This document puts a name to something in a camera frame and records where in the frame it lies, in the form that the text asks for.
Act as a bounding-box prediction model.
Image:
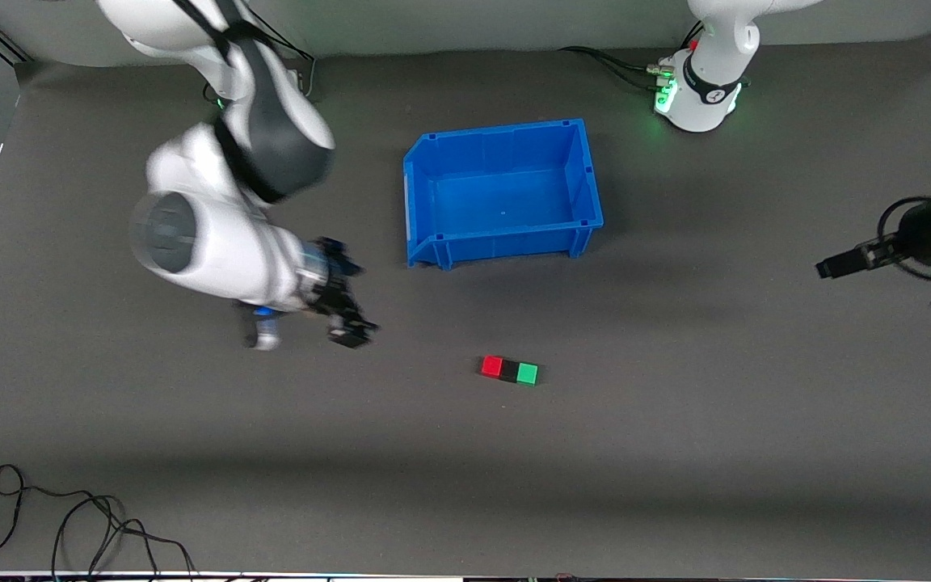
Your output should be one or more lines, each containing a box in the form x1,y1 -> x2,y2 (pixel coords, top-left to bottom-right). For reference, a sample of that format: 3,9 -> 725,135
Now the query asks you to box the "blue plastic storage bin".
402,118 -> 605,271

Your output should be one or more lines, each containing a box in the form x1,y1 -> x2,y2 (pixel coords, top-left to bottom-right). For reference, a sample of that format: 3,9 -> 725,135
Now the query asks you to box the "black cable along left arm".
876,101 -> 931,282

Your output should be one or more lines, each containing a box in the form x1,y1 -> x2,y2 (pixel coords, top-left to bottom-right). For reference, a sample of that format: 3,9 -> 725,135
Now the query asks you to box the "black right arm base cable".
259,20 -> 317,98

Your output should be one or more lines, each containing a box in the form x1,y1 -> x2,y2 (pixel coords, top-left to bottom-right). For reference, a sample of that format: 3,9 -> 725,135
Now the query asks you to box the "black arm base cable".
558,46 -> 668,91
259,20 -> 317,98

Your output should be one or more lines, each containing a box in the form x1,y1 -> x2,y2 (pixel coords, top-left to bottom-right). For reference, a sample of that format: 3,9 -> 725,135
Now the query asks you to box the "black left arm base cable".
558,46 -> 668,91

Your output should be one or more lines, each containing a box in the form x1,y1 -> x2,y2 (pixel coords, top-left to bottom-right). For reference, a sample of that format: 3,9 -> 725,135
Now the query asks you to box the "loose black cable on table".
0,464 -> 198,576

